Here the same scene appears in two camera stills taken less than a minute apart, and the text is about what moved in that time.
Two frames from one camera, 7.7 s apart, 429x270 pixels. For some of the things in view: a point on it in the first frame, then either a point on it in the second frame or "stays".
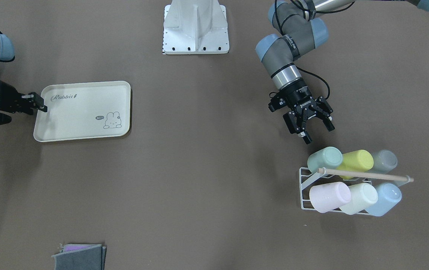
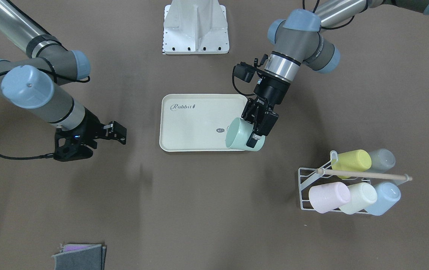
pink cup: [328, 197] stays
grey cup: [384, 161] stays
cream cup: [363, 195] stays
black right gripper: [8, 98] → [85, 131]
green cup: [329, 157] → [238, 134]
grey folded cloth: [80, 257] stays
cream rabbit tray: [83, 110] → [197, 122]
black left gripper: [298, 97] → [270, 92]
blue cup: [389, 196] stays
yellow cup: [360, 161] stays
